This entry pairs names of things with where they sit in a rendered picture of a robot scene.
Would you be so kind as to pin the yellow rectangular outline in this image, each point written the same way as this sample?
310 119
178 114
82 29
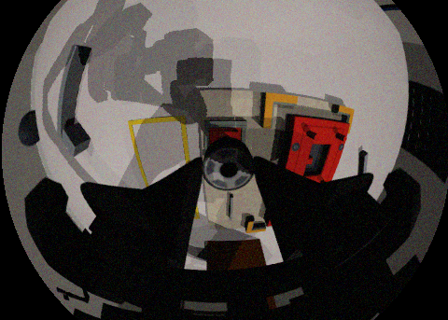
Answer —
182 120

